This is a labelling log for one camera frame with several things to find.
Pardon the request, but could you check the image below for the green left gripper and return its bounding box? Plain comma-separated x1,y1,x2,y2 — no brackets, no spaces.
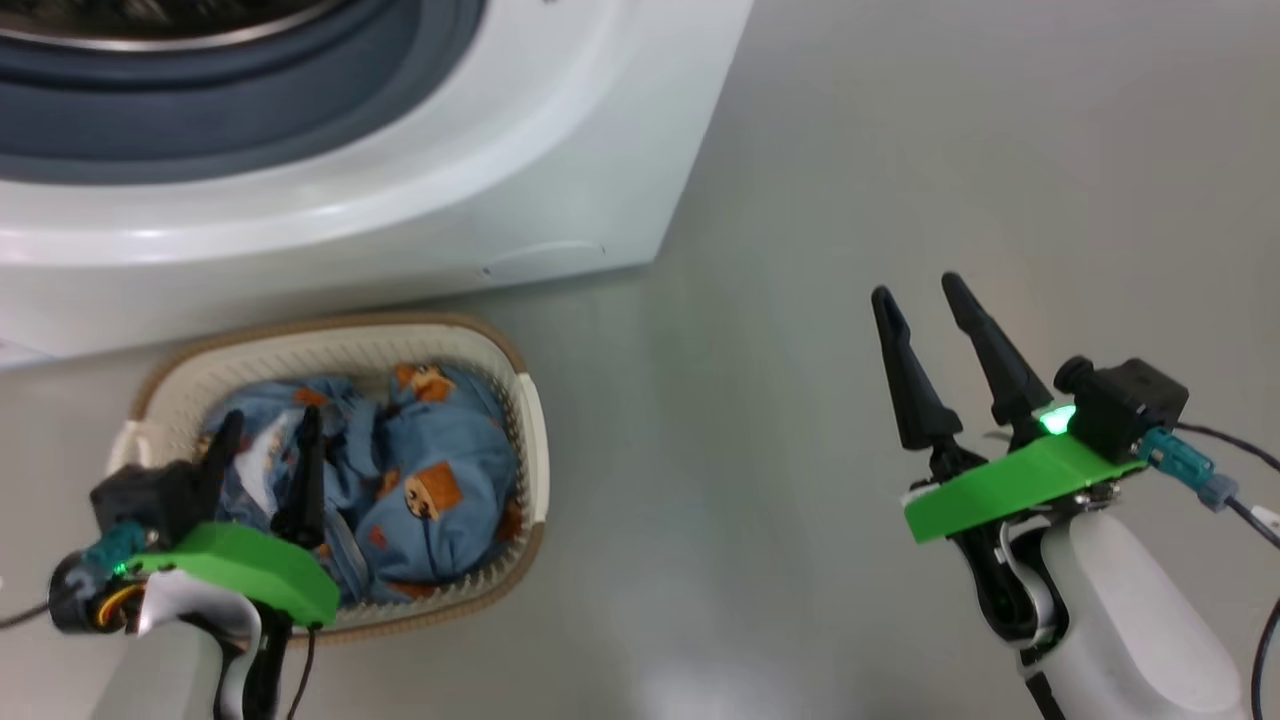
130,405,341,631

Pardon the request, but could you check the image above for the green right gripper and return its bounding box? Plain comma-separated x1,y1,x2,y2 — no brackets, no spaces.
870,271,1146,646

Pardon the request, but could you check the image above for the blue garment with white lining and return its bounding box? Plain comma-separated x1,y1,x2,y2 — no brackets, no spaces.
198,375,386,606

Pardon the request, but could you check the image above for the cream perforated laundry basket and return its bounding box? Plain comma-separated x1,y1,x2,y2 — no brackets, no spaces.
105,312,551,641

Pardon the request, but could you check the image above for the white front-load washing machine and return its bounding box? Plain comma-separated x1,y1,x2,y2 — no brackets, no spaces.
0,0,756,371

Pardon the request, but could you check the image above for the round white filter cover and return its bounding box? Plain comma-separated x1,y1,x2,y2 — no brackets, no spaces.
480,240,608,283

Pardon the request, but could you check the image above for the black left cable teal plug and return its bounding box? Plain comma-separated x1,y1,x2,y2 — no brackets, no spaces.
0,520,151,633

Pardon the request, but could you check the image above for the black cable teal plug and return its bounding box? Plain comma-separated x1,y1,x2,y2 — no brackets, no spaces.
1140,422,1280,720
0,520,151,633

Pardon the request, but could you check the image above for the black right cable teal plug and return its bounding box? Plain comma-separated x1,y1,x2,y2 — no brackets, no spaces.
1140,422,1280,720

